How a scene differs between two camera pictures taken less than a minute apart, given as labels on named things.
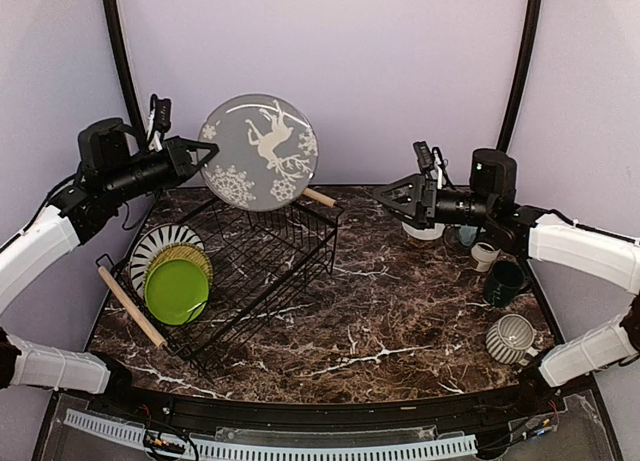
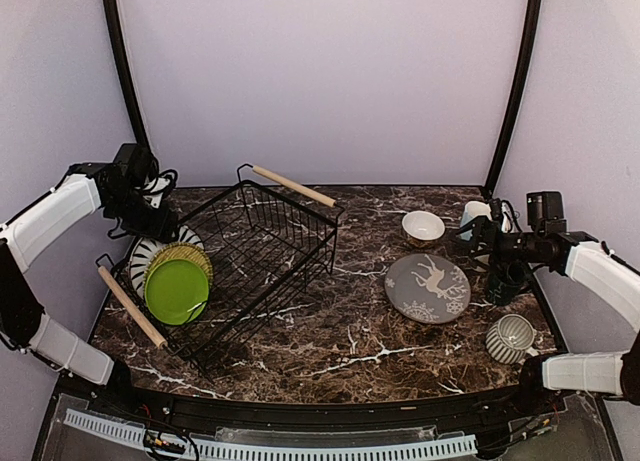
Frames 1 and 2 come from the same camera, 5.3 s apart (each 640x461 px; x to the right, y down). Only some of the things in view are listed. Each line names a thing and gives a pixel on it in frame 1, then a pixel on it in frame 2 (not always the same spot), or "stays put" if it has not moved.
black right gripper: x=420 y=186 -> x=483 y=225
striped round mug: x=510 y=338 stays put
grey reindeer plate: x=266 y=154 -> x=427 y=288
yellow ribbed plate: x=181 y=251 stays put
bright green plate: x=176 y=291 stays put
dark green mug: x=503 y=281 stays put
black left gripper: x=179 y=159 -> x=161 y=227
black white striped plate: x=151 y=243 stays put
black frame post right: x=535 y=0 stays put
